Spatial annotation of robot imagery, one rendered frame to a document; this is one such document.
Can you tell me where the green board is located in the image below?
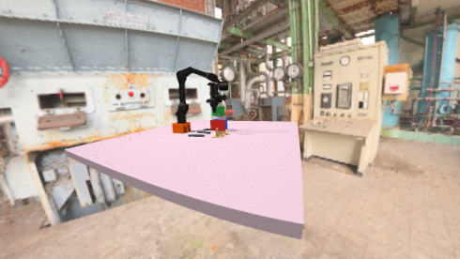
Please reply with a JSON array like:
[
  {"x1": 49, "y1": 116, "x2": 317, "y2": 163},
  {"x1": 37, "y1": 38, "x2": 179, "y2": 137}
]
[{"x1": 211, "y1": 106, "x2": 225, "y2": 116}]

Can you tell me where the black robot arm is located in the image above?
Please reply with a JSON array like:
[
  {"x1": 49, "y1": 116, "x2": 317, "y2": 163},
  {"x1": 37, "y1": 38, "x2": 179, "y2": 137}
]
[{"x1": 176, "y1": 67, "x2": 228, "y2": 124}]

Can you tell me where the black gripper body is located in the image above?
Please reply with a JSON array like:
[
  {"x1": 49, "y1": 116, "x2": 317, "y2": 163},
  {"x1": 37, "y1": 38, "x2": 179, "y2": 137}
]
[{"x1": 206, "y1": 91, "x2": 222, "y2": 103}]

